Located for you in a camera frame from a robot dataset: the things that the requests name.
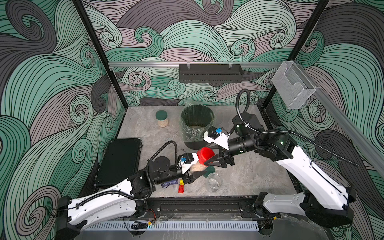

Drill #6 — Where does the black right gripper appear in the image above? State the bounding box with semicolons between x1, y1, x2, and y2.
202;137;257;168

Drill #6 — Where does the red-lidded oatmeal jar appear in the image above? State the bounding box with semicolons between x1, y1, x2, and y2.
190;147;215;173

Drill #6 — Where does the green jar lid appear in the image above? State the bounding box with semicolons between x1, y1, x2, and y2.
203;166;216;178

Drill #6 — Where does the glass oatmeal jar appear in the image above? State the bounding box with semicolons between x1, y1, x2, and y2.
207;173;223;192

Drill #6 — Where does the black bin with green liner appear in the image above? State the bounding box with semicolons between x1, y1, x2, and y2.
180;104;215;150

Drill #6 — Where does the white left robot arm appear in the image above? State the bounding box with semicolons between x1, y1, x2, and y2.
55;153;204;240

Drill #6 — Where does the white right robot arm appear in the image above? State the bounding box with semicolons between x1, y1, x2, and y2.
204;131;356;228

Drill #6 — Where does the oatmeal pile in bin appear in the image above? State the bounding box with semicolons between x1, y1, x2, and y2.
189;125;206;130

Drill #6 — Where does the green-lidded oatmeal jar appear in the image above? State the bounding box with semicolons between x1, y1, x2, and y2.
156;110;169;128

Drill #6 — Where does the red yellow toy block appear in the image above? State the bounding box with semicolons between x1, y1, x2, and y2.
178;180;185;194

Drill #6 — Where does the blue card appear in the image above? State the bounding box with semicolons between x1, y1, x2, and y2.
161;180;179;189

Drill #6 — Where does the black flat tray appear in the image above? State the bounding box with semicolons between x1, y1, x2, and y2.
95;138;143;189

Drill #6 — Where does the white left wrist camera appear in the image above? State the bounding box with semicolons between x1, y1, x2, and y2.
177;153;199;174

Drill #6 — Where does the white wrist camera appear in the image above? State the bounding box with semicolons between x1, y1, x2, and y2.
204;126;230;150
177;153;199;174

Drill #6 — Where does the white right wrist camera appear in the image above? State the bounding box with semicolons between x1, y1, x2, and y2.
204;126;230;150

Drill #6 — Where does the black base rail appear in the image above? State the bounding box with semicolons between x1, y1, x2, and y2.
147;196;282;220

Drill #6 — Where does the black wall shelf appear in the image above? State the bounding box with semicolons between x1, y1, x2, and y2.
179;65;244;84

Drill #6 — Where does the clear acrylic wall holder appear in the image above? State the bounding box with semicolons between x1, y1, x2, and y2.
272;61;316;110

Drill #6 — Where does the white slotted cable duct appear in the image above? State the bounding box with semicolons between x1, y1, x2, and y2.
86;220;259;232

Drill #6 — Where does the black corner frame post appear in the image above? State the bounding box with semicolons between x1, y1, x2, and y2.
72;0;129;111

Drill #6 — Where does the aluminium wall rail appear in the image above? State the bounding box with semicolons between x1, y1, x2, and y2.
108;61;283;69

